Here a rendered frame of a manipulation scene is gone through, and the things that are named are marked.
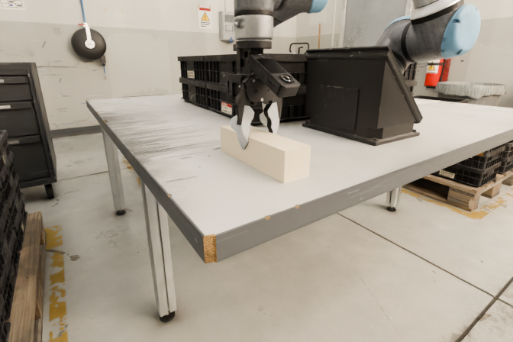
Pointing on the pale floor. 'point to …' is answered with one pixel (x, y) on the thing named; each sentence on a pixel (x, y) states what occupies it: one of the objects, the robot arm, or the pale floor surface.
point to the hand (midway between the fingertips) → (259, 142)
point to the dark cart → (27, 125)
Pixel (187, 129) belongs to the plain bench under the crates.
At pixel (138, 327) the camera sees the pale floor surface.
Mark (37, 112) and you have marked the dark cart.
